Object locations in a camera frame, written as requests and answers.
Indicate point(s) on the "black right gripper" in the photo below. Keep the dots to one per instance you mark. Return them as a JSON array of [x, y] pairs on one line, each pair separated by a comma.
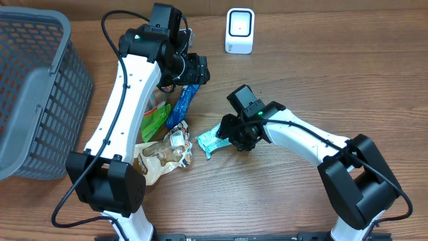
[[225, 132]]

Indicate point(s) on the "teal white snack packet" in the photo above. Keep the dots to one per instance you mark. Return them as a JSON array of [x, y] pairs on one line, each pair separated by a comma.
[[209, 142]]

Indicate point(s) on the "green red snack bag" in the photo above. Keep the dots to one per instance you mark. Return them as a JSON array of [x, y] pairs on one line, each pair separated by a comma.
[[156, 113]]

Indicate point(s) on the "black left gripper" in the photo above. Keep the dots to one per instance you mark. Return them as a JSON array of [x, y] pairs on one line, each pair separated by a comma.
[[198, 72]]

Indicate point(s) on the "grey plastic mesh basket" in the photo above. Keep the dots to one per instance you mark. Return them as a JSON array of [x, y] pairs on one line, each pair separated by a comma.
[[46, 90]]

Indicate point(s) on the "blue snack bar wrapper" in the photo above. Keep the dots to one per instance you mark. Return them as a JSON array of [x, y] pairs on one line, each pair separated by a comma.
[[179, 112]]

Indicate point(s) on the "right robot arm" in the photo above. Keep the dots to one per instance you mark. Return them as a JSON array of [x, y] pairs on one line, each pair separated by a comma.
[[358, 181]]

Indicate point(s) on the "beige brown snack pouch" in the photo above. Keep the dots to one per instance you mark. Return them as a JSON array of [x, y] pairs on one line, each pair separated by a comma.
[[158, 158]]

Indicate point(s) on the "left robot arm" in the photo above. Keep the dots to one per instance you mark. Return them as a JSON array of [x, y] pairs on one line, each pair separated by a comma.
[[154, 55]]

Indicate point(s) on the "white barcode scanner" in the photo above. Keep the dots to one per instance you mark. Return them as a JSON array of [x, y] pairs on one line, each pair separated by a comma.
[[239, 32]]

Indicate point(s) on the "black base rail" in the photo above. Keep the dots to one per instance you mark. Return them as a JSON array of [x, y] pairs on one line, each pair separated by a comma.
[[317, 236]]

